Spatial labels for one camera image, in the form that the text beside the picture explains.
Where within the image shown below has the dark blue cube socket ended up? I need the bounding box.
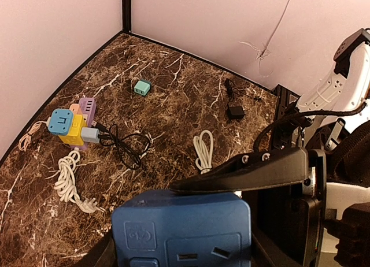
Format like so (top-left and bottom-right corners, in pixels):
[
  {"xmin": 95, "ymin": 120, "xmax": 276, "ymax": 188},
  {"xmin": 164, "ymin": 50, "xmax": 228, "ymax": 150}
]
[{"xmin": 112, "ymin": 190, "xmax": 251, "ymax": 266}]

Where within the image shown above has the purple power strip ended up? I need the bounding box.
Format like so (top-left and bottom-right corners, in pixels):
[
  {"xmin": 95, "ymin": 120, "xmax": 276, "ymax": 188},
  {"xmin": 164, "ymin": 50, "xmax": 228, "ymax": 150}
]
[{"xmin": 70, "ymin": 97, "xmax": 97, "ymax": 150}]

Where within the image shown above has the light blue charger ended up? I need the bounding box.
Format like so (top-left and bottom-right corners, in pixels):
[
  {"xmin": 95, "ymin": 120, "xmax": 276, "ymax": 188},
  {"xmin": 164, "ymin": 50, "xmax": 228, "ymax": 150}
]
[{"xmin": 80, "ymin": 127, "xmax": 100, "ymax": 143}]

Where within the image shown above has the white power cord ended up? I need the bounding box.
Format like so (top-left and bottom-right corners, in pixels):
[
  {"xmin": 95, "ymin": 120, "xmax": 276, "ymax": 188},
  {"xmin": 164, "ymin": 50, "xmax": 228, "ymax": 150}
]
[{"xmin": 54, "ymin": 147, "xmax": 101, "ymax": 214}]

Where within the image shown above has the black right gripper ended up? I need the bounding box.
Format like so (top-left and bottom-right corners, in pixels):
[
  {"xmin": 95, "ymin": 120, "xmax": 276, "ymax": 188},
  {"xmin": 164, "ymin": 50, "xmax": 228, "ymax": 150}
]
[{"xmin": 169, "ymin": 147, "xmax": 369, "ymax": 266}]

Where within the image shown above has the blue adapter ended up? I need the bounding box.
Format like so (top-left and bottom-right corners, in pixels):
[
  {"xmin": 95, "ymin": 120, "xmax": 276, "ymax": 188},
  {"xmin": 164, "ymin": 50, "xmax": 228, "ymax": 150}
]
[{"xmin": 48, "ymin": 109, "xmax": 73, "ymax": 136}]

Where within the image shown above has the black cable bundle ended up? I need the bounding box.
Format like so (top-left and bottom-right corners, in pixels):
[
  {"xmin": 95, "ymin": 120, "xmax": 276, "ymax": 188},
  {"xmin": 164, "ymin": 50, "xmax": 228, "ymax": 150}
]
[{"xmin": 92, "ymin": 122, "xmax": 153, "ymax": 170}]

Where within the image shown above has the pink white usb cable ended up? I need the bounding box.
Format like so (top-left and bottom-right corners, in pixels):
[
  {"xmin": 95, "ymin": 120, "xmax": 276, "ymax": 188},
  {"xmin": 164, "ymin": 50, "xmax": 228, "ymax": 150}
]
[{"xmin": 17, "ymin": 121, "xmax": 50, "ymax": 151}]

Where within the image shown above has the right black frame post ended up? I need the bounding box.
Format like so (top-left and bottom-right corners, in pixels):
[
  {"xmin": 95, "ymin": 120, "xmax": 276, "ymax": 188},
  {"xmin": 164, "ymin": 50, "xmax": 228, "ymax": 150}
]
[{"xmin": 122, "ymin": 0, "xmax": 132, "ymax": 34}]

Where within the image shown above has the yellow cube socket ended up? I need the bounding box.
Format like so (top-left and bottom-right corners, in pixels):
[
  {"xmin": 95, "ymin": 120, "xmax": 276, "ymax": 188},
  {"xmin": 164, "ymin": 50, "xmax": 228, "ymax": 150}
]
[{"xmin": 59, "ymin": 114, "xmax": 87, "ymax": 146}]

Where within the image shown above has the white teal strip cord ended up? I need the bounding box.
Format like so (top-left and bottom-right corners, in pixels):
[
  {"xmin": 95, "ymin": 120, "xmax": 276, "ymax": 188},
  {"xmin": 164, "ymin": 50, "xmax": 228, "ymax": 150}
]
[{"xmin": 193, "ymin": 130, "xmax": 215, "ymax": 175}]

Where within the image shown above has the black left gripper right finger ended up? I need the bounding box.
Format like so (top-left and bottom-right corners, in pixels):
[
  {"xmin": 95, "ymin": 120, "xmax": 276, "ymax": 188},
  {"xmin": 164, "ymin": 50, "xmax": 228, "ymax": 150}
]
[{"xmin": 251, "ymin": 232, "xmax": 276, "ymax": 267}]

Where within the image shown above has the pink charger plug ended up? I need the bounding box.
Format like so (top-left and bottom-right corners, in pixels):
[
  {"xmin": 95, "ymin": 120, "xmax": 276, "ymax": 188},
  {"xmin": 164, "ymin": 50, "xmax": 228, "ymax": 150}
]
[{"xmin": 69, "ymin": 103, "xmax": 83, "ymax": 116}]

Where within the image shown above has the teal small charger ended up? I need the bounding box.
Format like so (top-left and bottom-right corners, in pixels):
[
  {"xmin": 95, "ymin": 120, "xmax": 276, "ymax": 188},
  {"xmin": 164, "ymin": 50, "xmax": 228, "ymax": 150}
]
[{"xmin": 134, "ymin": 79, "xmax": 151, "ymax": 97}]

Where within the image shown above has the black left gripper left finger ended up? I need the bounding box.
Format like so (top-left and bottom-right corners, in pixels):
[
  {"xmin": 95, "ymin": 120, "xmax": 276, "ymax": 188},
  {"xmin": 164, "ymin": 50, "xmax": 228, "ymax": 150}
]
[{"xmin": 86, "ymin": 235, "xmax": 118, "ymax": 267}]

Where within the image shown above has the black plug adapter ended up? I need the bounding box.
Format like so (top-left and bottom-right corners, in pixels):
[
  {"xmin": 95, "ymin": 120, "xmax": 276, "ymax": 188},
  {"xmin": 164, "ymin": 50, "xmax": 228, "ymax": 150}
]
[{"xmin": 226, "ymin": 106, "xmax": 245, "ymax": 120}]

